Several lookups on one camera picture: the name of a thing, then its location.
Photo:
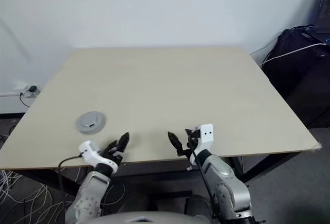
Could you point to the black power adapter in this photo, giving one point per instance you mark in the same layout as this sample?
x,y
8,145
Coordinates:
x,y
32,89

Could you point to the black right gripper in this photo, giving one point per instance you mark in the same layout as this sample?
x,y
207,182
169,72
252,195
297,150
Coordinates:
x,y
192,140

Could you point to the wall power socket plug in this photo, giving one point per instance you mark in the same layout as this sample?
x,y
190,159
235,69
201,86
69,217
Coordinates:
x,y
22,87

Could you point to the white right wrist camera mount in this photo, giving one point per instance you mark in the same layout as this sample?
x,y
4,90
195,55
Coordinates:
x,y
205,134

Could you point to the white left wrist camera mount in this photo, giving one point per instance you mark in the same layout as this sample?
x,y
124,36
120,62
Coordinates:
x,y
89,150

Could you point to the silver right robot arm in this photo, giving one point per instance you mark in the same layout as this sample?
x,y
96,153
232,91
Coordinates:
x,y
227,180

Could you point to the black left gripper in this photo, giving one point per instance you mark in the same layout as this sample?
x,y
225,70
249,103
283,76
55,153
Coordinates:
x,y
113,154

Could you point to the black metal table frame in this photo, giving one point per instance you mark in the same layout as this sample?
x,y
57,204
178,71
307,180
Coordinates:
x,y
154,175

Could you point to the black bag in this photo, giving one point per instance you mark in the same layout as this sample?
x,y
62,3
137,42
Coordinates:
x,y
296,79

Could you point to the clear tape piece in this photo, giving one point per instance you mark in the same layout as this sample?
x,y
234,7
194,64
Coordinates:
x,y
315,146

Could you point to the grey finned motor housing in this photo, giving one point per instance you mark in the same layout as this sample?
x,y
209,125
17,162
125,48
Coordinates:
x,y
89,130

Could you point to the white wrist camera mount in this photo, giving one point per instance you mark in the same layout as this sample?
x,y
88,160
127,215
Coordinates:
x,y
89,150
205,134

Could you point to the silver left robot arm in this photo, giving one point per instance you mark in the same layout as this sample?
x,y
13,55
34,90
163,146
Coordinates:
x,y
90,190

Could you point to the laptop screen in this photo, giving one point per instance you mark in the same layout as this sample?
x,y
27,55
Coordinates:
x,y
324,10

